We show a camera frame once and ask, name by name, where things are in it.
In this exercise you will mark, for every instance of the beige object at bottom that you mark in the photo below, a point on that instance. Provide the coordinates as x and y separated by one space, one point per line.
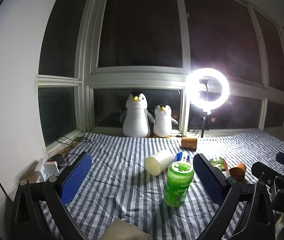
122 230

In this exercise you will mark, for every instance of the brown paper cup far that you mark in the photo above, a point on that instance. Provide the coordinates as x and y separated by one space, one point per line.
189 142

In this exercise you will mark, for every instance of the white power strip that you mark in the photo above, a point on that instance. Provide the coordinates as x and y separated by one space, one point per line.
45 169

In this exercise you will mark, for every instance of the blue white striped quilt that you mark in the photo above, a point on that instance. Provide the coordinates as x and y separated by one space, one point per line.
118 186

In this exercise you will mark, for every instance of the blue orange printed cup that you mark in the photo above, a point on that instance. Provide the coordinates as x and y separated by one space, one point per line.
182 156

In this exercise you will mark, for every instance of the white paper cup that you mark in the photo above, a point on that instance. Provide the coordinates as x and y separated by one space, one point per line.
157 163

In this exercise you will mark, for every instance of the brown paper cup near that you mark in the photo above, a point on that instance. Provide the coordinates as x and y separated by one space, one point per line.
238 172

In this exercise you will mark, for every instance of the black tripod stand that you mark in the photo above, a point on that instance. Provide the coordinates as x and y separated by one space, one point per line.
198 121

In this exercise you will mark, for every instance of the brown paper cup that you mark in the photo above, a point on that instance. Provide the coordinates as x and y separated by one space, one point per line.
189 142
238 172

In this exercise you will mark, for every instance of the small penguin plush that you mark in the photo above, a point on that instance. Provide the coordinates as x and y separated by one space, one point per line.
163 121

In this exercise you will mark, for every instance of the white window frame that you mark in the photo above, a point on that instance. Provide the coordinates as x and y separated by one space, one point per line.
95 52

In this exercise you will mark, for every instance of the black power adapter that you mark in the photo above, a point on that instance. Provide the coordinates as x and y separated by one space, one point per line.
59 159

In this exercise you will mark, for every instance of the ring light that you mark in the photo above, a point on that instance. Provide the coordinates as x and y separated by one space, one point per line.
193 88

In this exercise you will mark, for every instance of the green translucent cup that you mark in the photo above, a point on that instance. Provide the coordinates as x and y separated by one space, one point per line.
180 174

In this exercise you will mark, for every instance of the large penguin plush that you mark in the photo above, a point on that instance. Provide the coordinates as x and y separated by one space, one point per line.
136 119

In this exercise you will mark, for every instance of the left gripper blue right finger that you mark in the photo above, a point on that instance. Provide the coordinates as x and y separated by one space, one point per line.
256 220

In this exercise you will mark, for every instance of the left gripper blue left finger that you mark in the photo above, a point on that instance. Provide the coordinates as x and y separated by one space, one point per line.
28 220

